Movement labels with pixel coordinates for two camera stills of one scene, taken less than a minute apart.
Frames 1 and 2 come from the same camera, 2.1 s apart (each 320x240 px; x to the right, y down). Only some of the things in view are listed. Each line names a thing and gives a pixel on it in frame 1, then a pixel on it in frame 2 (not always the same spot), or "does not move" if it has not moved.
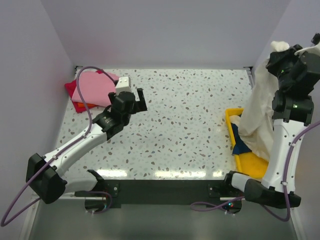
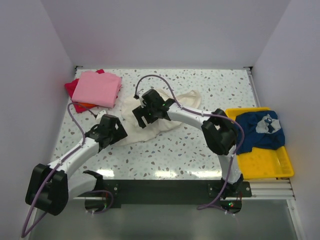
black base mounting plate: [176, 192] does not move
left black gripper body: [112, 96] -> [117, 134]
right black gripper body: [281, 65] -> [148, 112]
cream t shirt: [256, 119] -> [191, 100]
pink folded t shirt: [94, 88] does not move
